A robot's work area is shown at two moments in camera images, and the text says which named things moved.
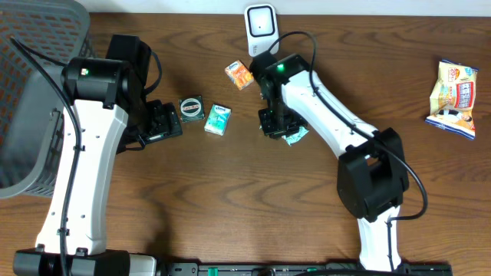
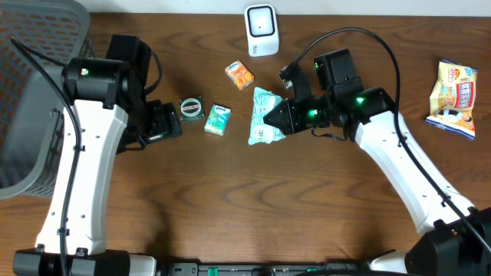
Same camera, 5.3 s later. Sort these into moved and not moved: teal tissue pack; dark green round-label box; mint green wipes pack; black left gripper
Moved: mint green wipes pack
Not moved: dark green round-label box; black left gripper; teal tissue pack
